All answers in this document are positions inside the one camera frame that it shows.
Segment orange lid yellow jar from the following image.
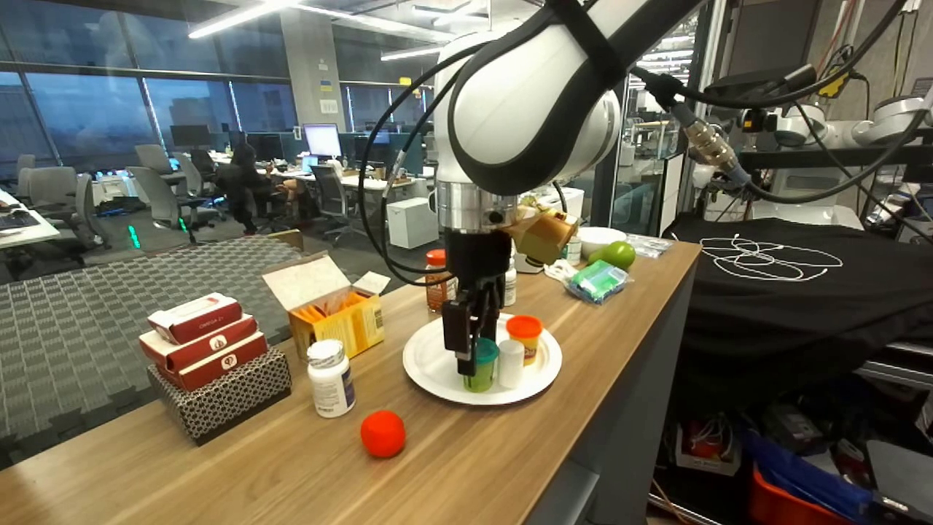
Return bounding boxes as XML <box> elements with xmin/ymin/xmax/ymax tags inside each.
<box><xmin>506</xmin><ymin>316</ymin><xmax>542</xmax><ymax>363</ymax></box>

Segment white coiled cable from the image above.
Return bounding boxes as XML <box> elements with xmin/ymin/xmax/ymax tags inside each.
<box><xmin>697</xmin><ymin>232</ymin><xmax>845</xmax><ymax>287</ymax></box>

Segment white paper plate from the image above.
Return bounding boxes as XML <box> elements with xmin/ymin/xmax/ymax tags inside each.
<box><xmin>404</xmin><ymin>319</ymin><xmax>564</xmax><ymax>407</ymax></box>

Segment red cap spice bottle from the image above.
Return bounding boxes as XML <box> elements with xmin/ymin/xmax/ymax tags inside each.
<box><xmin>425</xmin><ymin>249</ymin><xmax>450</xmax><ymax>313</ymax></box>

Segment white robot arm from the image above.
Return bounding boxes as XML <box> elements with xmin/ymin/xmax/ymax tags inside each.
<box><xmin>439</xmin><ymin>0</ymin><xmax>704</xmax><ymax>376</ymax></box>

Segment black cloth covered table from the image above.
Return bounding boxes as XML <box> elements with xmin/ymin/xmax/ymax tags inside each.
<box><xmin>670</xmin><ymin>219</ymin><xmax>933</xmax><ymax>394</ymax></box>

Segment small white bottle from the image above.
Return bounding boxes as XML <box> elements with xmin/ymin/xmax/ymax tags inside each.
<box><xmin>498</xmin><ymin>338</ymin><xmax>526</xmax><ymax>388</ymax></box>

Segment green snack packet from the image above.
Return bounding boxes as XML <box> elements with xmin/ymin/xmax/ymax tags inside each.
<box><xmin>568</xmin><ymin>261</ymin><xmax>627</xmax><ymax>303</ymax></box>

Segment stacked red boxes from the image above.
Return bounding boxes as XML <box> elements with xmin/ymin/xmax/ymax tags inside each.
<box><xmin>137</xmin><ymin>291</ymin><xmax>268</xmax><ymax>392</ymax></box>

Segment green apple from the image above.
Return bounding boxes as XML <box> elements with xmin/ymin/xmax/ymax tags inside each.
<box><xmin>597</xmin><ymin>242</ymin><xmax>637</xmax><ymax>270</ymax></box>

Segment white pill bottle purple label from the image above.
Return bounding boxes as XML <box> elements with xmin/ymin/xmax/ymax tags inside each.
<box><xmin>306</xmin><ymin>338</ymin><xmax>355</xmax><ymax>418</ymax></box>

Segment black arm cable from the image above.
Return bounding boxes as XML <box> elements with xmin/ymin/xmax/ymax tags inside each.
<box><xmin>355</xmin><ymin>39</ymin><xmax>490</xmax><ymax>289</ymax></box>

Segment yellow open cardboard box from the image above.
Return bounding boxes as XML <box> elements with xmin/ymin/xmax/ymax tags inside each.
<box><xmin>264</xmin><ymin>254</ymin><xmax>390</xmax><ymax>360</ymax></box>

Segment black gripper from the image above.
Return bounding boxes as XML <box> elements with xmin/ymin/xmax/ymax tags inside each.
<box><xmin>443</xmin><ymin>232</ymin><xmax>510</xmax><ymax>376</ymax></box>

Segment gold wrist camera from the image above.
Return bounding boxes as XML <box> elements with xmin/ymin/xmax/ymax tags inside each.
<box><xmin>510</xmin><ymin>214</ymin><xmax>577</xmax><ymax>265</ymax></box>

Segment red strawberry plushy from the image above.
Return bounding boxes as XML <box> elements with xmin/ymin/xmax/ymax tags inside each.
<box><xmin>360</xmin><ymin>411</ymin><xmax>406</xmax><ymax>459</ymax></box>

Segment patterned grey box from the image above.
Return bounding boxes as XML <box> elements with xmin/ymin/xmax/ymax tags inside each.
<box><xmin>148</xmin><ymin>350</ymin><xmax>293</xmax><ymax>446</ymax></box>

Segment teal lid small jar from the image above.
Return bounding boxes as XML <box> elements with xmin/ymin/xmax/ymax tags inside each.
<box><xmin>463</xmin><ymin>338</ymin><xmax>498</xmax><ymax>392</ymax></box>

